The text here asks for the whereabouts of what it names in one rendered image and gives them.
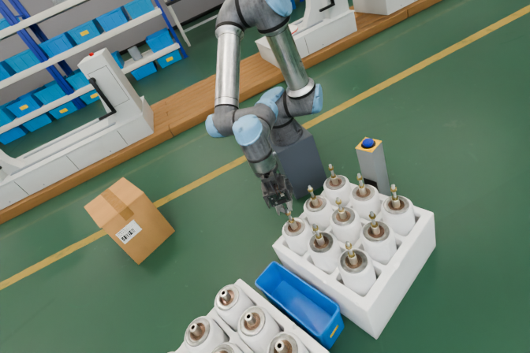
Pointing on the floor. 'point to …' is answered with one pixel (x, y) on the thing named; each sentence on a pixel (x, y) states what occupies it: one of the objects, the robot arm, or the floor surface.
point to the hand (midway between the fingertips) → (285, 207)
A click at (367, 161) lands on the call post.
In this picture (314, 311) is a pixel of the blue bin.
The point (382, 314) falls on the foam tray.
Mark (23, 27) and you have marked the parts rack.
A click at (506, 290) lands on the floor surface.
